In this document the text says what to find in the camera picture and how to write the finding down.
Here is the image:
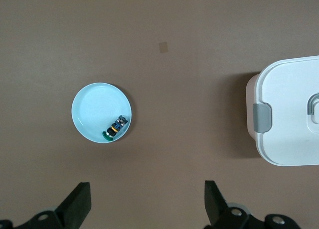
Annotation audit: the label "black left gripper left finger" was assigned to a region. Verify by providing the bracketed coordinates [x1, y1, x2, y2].
[0, 181, 92, 229]

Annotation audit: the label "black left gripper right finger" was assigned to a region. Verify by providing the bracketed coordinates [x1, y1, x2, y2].
[204, 180, 305, 229]

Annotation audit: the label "white lunch box grey clips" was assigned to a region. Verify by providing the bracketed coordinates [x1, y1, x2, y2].
[245, 55, 319, 167]

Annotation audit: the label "light blue round plate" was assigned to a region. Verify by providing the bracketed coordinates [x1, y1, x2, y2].
[71, 82, 133, 144]

